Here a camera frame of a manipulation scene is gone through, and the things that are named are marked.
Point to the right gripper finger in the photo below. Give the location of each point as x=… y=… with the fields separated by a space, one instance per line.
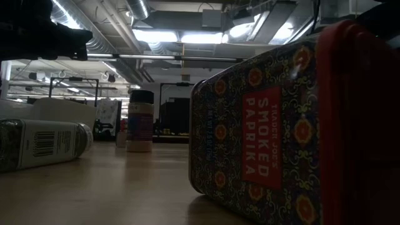
x=384 y=17

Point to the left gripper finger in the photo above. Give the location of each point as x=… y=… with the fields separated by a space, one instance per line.
x=75 y=37
x=72 y=53

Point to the white-lidded spice jar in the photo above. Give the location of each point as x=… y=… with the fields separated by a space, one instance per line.
x=47 y=143

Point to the black-lidded spice jar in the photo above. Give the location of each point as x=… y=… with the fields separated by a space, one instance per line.
x=139 y=125

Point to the smoked paprika tin red lid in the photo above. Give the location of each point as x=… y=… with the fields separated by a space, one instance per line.
x=262 y=137

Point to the white patterned cloth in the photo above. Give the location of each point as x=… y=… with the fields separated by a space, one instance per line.
x=107 y=114

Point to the ceiling light panel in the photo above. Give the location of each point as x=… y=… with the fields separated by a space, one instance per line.
x=201 y=38
x=154 y=36

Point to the frosted white plastic bin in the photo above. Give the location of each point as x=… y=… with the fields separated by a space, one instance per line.
x=15 y=111

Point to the black background chair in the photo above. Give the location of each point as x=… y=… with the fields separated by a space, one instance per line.
x=101 y=129

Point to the red background object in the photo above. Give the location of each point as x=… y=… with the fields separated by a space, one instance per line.
x=123 y=125

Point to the black background cabinet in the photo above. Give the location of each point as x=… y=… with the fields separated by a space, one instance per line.
x=175 y=115

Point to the large round silver duct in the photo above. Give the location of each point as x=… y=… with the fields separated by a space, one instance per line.
x=100 y=43

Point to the white post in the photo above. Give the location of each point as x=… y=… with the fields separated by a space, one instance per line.
x=5 y=81

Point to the small round silver duct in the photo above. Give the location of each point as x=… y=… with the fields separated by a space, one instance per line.
x=137 y=9

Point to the long horizontal light rail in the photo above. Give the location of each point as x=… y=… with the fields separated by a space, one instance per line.
x=147 y=57

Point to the rectangular silver ventilation duct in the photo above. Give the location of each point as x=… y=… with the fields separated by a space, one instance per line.
x=272 y=22

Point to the black workstation frame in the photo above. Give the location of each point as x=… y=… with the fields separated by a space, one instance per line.
x=182 y=84

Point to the black metal table frame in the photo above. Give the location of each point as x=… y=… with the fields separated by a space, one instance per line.
x=172 y=139

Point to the grey square duct box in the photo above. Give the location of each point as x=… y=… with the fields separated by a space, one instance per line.
x=212 y=18

